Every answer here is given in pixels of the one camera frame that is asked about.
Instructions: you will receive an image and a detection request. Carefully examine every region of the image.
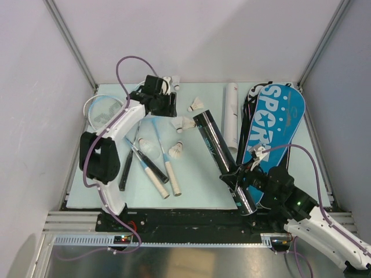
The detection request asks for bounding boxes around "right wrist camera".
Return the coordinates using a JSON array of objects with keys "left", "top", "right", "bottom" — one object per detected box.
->
[{"left": 249, "top": 145, "right": 267, "bottom": 170}]

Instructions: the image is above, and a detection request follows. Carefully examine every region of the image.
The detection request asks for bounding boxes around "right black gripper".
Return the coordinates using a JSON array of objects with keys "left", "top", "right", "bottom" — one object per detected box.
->
[{"left": 220, "top": 158, "right": 281, "bottom": 200}]

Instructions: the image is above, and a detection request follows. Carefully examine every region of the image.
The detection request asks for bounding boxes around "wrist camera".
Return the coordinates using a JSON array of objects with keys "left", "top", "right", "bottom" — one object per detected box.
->
[
  {"left": 162, "top": 76, "right": 172, "bottom": 95},
  {"left": 249, "top": 145, "right": 267, "bottom": 170}
]

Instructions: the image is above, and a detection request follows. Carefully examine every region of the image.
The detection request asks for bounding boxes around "blue racket left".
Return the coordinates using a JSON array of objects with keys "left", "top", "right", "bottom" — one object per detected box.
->
[{"left": 84, "top": 95, "right": 169, "bottom": 199}]

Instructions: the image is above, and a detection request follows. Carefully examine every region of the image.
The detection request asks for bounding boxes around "white cable duct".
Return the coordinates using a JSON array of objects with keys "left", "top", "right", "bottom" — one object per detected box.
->
[{"left": 53, "top": 233, "right": 273, "bottom": 248}]

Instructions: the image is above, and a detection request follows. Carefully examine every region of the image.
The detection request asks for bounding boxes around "blue racket white grip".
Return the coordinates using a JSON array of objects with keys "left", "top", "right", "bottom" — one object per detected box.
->
[{"left": 151, "top": 118, "right": 182, "bottom": 197}]

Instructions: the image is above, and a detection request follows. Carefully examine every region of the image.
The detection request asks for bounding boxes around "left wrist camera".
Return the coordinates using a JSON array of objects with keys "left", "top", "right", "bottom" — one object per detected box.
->
[{"left": 162, "top": 76, "right": 172, "bottom": 95}]

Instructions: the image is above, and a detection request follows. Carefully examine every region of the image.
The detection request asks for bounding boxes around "blue racket bag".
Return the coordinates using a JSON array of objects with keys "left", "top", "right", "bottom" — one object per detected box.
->
[{"left": 237, "top": 83, "right": 305, "bottom": 207}]

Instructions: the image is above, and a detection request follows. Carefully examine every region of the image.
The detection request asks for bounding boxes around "black shuttlecock tube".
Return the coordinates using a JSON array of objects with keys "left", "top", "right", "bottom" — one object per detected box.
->
[{"left": 193, "top": 110, "right": 257, "bottom": 216}]

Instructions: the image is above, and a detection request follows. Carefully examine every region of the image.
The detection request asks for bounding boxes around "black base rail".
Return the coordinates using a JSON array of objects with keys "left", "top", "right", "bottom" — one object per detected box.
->
[{"left": 91, "top": 208, "right": 287, "bottom": 244}]

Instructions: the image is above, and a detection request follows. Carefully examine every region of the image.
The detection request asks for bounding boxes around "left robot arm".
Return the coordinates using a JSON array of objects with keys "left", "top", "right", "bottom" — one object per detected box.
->
[{"left": 79, "top": 75, "right": 177, "bottom": 231}]

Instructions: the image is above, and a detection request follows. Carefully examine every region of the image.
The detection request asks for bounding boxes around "white shuttlecock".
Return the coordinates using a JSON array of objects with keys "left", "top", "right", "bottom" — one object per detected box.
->
[
  {"left": 182, "top": 116, "right": 197, "bottom": 130},
  {"left": 187, "top": 97, "right": 205, "bottom": 112},
  {"left": 168, "top": 141, "right": 183, "bottom": 159},
  {"left": 170, "top": 116, "right": 183, "bottom": 133},
  {"left": 171, "top": 75, "right": 180, "bottom": 91}
]

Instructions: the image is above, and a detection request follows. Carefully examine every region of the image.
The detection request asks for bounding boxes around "transparent tube cap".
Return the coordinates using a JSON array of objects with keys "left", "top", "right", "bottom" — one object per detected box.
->
[{"left": 138, "top": 138, "right": 160, "bottom": 160}]

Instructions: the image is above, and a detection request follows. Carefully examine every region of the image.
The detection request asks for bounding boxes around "white shuttlecock tube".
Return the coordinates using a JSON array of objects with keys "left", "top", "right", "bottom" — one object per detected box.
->
[{"left": 223, "top": 83, "right": 238, "bottom": 153}]

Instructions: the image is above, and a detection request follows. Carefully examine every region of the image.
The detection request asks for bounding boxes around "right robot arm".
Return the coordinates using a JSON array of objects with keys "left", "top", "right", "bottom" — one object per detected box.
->
[{"left": 220, "top": 163, "right": 370, "bottom": 277}]

